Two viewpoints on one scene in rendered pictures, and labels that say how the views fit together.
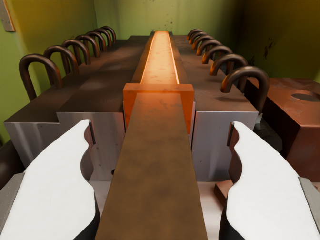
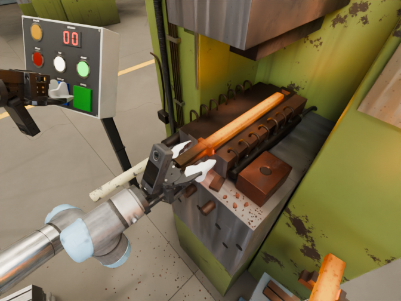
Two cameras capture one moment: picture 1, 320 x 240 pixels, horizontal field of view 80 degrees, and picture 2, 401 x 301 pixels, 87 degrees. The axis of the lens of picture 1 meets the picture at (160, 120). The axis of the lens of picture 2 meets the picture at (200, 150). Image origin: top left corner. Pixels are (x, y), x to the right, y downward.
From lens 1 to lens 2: 0.47 m
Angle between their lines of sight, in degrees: 39
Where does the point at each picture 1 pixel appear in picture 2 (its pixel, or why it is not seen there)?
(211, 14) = (339, 88)
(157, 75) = (215, 136)
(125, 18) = (275, 67)
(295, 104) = (253, 169)
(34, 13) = (209, 79)
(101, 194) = not seen: hidden behind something
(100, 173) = not seen: hidden behind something
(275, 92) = (258, 162)
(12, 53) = (195, 95)
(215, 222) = (207, 181)
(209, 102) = (222, 151)
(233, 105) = (225, 156)
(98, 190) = not seen: hidden behind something
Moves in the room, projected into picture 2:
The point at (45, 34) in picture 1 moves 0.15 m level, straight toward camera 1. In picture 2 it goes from (211, 86) to (198, 110)
